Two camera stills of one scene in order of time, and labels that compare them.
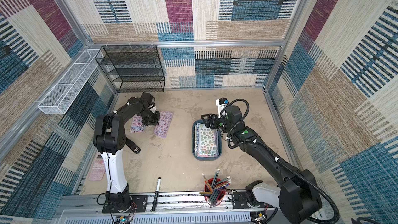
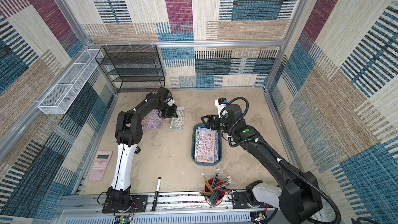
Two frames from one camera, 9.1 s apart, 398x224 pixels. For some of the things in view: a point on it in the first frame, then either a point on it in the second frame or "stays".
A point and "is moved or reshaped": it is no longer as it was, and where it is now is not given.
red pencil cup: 214,191 stays
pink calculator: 98,170 stays
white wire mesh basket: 61,96 stays
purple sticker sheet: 162,129 is moved or reshaped
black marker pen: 156,194 stays
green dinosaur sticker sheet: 206,141 to 178,123
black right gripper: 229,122 stays
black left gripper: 155,123 to 173,115
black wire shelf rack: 133,68 stays
